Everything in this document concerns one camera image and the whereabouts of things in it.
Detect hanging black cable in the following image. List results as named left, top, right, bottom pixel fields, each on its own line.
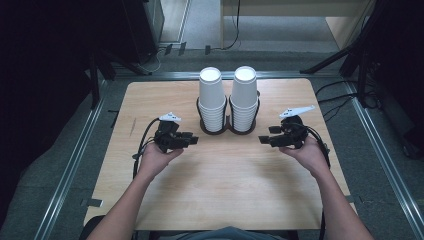
left=213, top=0, right=242, bottom=52

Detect black double cup holder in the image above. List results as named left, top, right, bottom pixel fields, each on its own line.
left=195, top=89, right=261, bottom=136

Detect person's left hand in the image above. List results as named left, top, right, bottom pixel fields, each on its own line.
left=137, top=142, right=185, bottom=183

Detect person's grey-blue shirt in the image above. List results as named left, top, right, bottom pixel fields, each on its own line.
left=176, top=226, right=284, bottom=240

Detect aluminium frame rail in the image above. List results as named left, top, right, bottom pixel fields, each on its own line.
left=113, top=69, right=346, bottom=82
left=33, top=79, right=110, bottom=240
left=343, top=79, right=424, bottom=240

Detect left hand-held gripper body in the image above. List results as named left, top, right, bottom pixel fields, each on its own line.
left=153, top=112, right=188, bottom=154

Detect white floor cable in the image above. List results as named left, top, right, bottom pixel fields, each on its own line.
left=141, top=46, right=169, bottom=74

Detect black tripod stand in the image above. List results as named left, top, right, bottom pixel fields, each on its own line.
left=299, top=0, right=424, bottom=109

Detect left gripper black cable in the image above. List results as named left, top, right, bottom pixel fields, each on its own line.
left=131, top=117, right=161, bottom=181

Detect stack of white paper cups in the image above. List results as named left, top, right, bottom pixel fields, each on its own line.
left=229, top=65, right=260, bottom=133
left=197, top=66, right=229, bottom=133

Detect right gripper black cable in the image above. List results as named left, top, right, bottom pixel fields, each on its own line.
left=299, top=123, right=332, bottom=240

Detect black floor cables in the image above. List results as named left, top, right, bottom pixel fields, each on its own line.
left=314, top=79, right=359, bottom=123

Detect light wooden desk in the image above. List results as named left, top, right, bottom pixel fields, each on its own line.
left=219, top=0, right=377, bottom=52

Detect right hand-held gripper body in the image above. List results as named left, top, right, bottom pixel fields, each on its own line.
left=278, top=104, right=316, bottom=150

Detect person's right hand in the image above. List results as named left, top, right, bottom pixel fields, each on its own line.
left=279, top=135, right=332, bottom=180

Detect dark computer cabinet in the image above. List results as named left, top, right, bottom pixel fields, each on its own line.
left=121, top=0, right=165, bottom=65

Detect black metal stand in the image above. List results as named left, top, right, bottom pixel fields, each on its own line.
left=87, top=49, right=154, bottom=110

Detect black curtain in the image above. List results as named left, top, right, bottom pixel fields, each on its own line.
left=0, top=0, right=101, bottom=221

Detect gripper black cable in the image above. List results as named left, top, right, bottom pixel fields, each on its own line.
left=299, top=123, right=332, bottom=240
left=131, top=117, right=161, bottom=181

